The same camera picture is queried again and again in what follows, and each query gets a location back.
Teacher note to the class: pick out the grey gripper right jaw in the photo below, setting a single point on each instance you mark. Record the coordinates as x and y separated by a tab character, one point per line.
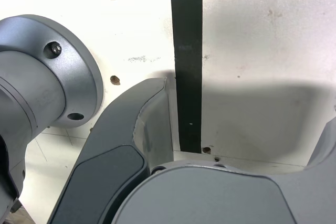
223	197

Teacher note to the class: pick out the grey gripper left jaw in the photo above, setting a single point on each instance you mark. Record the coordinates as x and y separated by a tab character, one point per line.
113	129

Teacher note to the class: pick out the black tape strip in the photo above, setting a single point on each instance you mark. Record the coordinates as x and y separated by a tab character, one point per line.
187	51

